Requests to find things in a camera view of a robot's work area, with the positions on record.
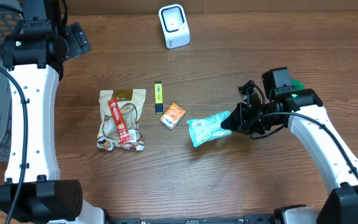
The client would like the orange snack box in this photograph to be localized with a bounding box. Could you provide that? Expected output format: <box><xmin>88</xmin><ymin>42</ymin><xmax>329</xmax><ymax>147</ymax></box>
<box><xmin>160</xmin><ymin>103</ymin><xmax>186</xmax><ymax>130</ymax></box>

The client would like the green lid jar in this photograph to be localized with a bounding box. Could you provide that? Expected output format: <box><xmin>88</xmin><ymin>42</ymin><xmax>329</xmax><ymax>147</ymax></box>
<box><xmin>291</xmin><ymin>79</ymin><xmax>305</xmax><ymax>91</ymax></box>

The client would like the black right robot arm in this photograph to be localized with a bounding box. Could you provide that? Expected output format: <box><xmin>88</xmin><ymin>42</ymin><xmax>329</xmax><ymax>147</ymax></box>
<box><xmin>221</xmin><ymin>67</ymin><xmax>358</xmax><ymax>223</ymax></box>

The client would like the teal tissue pack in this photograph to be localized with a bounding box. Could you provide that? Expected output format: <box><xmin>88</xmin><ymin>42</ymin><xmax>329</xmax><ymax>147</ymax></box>
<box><xmin>187</xmin><ymin>111</ymin><xmax>232</xmax><ymax>147</ymax></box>

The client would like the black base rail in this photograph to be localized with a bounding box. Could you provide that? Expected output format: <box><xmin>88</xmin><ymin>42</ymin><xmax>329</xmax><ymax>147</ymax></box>
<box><xmin>107</xmin><ymin>214</ymin><xmax>284</xmax><ymax>224</ymax></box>

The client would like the yellow black marker pen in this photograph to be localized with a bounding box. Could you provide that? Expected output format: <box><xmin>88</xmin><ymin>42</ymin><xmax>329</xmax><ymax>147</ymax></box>
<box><xmin>154</xmin><ymin>82</ymin><xmax>163</xmax><ymax>114</ymax></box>

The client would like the red Nescafe coffee stick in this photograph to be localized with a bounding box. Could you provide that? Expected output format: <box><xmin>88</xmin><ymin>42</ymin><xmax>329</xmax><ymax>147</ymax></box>
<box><xmin>108</xmin><ymin>98</ymin><xmax>131</xmax><ymax>144</ymax></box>

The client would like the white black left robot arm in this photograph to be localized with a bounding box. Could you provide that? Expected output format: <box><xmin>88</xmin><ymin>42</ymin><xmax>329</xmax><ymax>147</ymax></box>
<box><xmin>0</xmin><ymin>0</ymin><xmax>111</xmax><ymax>223</ymax></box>

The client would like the beige PanTree snack pouch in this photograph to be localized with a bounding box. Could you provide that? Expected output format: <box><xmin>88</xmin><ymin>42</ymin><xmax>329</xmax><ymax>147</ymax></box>
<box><xmin>96</xmin><ymin>89</ymin><xmax>146</xmax><ymax>151</ymax></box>

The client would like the white barcode scanner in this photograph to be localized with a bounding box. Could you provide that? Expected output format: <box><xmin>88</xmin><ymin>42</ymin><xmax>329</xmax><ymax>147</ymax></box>
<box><xmin>158</xmin><ymin>4</ymin><xmax>190</xmax><ymax>49</ymax></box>

